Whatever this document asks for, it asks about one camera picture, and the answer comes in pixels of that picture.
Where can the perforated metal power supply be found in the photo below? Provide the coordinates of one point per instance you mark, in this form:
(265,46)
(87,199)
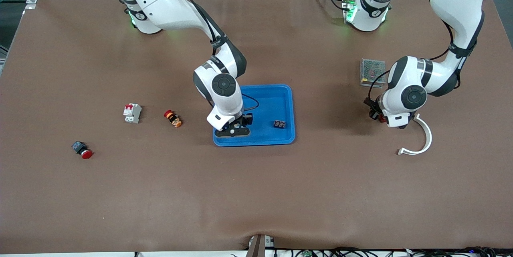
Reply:
(370,70)

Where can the white curved plastic clamp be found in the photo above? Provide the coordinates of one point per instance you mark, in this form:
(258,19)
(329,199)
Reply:
(428,136)

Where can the small orange red push button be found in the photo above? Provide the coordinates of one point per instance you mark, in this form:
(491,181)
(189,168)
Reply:
(173,118)

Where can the grey metal mounting bracket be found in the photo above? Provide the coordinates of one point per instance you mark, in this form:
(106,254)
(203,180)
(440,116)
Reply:
(256,247)

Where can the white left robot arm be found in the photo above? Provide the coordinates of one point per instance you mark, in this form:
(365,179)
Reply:
(457,0)

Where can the blue plastic tray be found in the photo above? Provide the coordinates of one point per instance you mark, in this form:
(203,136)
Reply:
(268,100)

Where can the red mushroom button dark body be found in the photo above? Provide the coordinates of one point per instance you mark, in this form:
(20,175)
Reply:
(82,150)

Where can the short capacitor with white print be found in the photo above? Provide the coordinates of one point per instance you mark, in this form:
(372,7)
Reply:
(279,124)

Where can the white circuit breaker red switch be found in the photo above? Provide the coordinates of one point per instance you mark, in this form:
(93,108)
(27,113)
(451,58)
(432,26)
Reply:
(132,113)

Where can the brown table mat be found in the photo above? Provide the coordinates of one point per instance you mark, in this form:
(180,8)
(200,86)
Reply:
(256,193)

